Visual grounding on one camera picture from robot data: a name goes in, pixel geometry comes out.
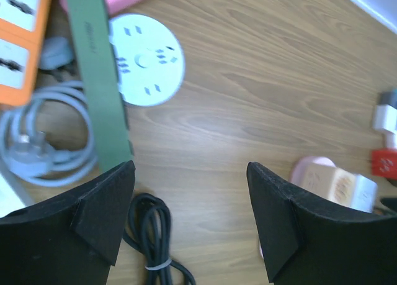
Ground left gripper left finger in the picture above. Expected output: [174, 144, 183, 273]
[1, 161, 135, 284]

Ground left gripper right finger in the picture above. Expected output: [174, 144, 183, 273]
[246, 162, 396, 284]

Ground white grey cube plug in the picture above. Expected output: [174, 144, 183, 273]
[350, 174, 378, 213]

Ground light blue cable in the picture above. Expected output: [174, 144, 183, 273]
[0, 36, 99, 186]

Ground orange power strip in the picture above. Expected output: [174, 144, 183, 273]
[1, 0, 51, 107]

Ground blue round socket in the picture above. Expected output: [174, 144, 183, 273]
[109, 14, 185, 107]

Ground green power strip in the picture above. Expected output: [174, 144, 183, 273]
[66, 0, 133, 171]

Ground pink round socket with cable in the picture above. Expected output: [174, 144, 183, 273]
[259, 156, 337, 261]

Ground red cube plug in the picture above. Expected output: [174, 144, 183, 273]
[371, 148, 397, 179]

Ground white power strip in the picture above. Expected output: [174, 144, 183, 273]
[0, 161, 34, 217]

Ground beige cube plug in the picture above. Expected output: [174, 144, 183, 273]
[300, 164, 356, 207]

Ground small white cube plug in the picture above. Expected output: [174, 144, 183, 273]
[384, 132, 397, 150]

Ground black power cord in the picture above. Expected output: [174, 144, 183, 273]
[122, 192, 197, 285]

